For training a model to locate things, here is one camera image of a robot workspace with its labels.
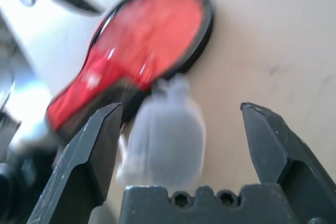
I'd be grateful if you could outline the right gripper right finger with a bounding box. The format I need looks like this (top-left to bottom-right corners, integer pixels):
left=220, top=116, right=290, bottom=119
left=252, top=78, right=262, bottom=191
left=240, top=102, right=336, bottom=224

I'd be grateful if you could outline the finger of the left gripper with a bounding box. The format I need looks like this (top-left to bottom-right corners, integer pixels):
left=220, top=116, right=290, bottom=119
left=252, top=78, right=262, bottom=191
left=52, top=0, right=103, bottom=14

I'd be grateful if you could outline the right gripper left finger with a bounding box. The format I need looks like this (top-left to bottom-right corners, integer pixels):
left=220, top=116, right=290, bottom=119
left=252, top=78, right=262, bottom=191
left=26, top=102, right=124, bottom=224

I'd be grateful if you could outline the black red paddle case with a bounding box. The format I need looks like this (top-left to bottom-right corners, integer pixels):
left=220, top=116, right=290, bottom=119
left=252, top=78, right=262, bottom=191
left=44, top=0, right=215, bottom=141

